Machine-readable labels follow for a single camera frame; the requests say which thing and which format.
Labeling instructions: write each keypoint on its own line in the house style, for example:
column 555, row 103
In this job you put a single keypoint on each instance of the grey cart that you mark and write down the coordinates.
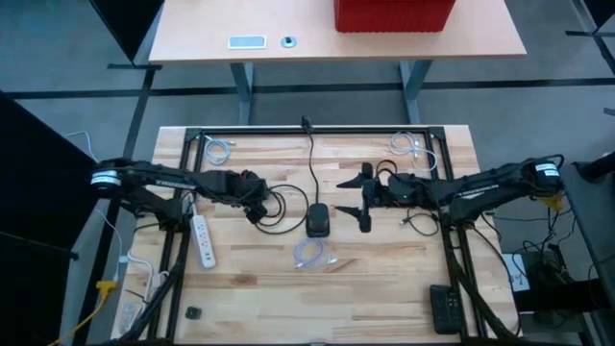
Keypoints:
column 591, row 211

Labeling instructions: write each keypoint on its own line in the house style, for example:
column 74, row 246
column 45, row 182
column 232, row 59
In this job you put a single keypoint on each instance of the red plastic bin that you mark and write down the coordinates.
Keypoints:
column 394, row 14

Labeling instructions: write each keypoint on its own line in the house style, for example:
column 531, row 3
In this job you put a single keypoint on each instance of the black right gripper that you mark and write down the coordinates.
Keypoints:
column 382, row 192

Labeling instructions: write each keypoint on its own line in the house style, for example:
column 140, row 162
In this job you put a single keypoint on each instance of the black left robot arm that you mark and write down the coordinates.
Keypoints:
column 163, row 179

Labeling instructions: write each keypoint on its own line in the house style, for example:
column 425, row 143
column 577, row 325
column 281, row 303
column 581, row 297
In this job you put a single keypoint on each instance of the white paper label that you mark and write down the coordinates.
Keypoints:
column 516, row 274

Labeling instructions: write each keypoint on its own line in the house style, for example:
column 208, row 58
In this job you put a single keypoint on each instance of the small black square adapter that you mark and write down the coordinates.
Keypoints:
column 193, row 313

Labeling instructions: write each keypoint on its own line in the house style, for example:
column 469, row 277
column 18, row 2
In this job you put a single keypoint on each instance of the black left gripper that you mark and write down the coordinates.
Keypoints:
column 230, row 185

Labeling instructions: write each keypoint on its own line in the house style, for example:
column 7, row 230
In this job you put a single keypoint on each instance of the black pole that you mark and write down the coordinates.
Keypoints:
column 600, row 165

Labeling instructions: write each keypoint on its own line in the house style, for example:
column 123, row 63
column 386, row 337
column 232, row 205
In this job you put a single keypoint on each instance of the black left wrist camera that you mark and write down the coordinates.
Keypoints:
column 256, row 215

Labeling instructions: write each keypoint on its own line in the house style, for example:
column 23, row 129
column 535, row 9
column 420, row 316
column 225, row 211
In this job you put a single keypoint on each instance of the beige desk with grey legs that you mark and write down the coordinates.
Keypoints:
column 336, row 45

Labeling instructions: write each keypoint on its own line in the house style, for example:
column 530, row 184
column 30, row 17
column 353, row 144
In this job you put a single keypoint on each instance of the white power strip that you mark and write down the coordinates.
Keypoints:
column 204, row 240

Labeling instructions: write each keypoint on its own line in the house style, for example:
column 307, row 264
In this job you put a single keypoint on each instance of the black aluminium rig frame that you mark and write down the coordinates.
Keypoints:
column 312, row 130

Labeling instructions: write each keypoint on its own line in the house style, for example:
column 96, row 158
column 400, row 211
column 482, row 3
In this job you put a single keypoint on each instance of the clear plastic bag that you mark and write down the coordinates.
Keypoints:
column 127, row 317

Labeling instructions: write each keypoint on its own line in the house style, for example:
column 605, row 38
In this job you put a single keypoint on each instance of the large black partition panel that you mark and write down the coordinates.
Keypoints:
column 38, row 192

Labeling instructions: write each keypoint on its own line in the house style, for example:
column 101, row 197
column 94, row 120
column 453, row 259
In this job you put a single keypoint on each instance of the yellow clamp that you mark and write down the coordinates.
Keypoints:
column 552, row 201

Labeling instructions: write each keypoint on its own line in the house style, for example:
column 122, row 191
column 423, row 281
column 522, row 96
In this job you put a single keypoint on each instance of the black equipment base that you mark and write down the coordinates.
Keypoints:
column 567, row 298

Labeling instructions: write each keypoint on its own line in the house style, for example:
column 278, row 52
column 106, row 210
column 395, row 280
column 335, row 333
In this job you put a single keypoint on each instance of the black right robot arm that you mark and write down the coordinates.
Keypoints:
column 480, row 190

